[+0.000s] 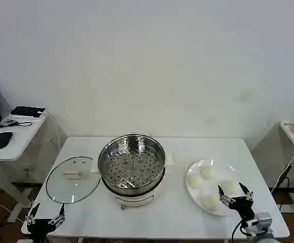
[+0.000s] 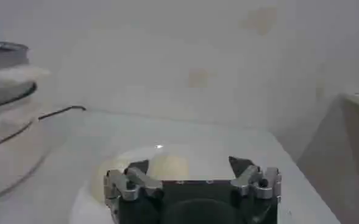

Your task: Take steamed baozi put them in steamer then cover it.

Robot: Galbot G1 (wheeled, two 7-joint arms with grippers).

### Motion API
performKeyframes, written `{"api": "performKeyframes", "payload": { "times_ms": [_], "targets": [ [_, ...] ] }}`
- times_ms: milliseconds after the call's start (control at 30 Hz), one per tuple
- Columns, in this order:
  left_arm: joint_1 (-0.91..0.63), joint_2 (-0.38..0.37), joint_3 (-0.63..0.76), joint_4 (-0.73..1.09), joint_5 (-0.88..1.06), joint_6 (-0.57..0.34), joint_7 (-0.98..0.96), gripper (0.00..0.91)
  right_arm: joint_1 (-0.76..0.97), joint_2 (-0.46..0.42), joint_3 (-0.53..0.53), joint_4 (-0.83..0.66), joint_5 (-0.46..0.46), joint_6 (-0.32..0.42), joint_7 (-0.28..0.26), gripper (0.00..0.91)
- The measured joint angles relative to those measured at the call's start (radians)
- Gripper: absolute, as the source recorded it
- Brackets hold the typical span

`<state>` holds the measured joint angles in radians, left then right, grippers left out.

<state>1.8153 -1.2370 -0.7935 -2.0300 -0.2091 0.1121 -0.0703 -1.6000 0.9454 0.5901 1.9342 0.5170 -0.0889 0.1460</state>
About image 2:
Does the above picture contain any thin black cable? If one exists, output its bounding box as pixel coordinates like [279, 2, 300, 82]
[0, 105, 87, 152]

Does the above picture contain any white round plate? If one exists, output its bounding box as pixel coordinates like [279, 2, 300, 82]
[90, 145, 238, 205]

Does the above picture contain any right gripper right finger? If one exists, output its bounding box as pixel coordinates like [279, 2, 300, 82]
[227, 156, 282, 200]

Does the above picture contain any steel steamer pot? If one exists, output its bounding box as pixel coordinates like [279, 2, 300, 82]
[0, 39, 38, 111]

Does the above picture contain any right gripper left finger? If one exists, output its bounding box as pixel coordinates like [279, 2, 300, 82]
[102, 159, 163, 202]

